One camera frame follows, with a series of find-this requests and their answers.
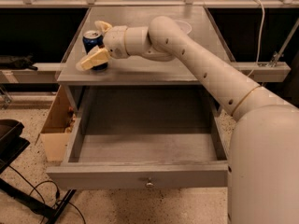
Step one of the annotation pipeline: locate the open grey top drawer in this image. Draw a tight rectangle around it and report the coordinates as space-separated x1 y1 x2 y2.
47 87 227 189

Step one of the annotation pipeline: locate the black chair base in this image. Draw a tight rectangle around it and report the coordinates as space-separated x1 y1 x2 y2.
0 119 76 224

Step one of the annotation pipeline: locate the blue pepsi can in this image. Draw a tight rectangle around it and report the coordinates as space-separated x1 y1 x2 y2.
81 30 109 72

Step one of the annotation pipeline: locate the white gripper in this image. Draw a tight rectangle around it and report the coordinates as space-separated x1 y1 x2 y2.
76 21 129 71

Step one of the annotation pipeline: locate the grey cabinet with counter top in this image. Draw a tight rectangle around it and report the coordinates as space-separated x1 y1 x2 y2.
55 5 240 117

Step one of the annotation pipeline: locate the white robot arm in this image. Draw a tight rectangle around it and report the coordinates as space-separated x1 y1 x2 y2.
77 16 299 224

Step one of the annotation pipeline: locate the black cloth on rail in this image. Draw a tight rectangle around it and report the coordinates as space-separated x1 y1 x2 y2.
0 55 37 71

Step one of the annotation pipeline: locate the grey metal rail frame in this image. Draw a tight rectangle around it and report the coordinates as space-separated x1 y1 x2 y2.
0 0 299 110

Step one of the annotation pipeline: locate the white cable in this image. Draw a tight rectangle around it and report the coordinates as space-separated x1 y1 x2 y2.
246 0 266 79

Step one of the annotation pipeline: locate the cardboard box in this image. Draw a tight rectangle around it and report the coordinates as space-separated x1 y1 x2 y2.
40 87 76 161

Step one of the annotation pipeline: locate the white bowl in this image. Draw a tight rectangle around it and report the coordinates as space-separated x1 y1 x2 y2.
176 20 192 35

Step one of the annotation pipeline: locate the black floor cable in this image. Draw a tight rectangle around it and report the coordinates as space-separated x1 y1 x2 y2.
8 165 87 224

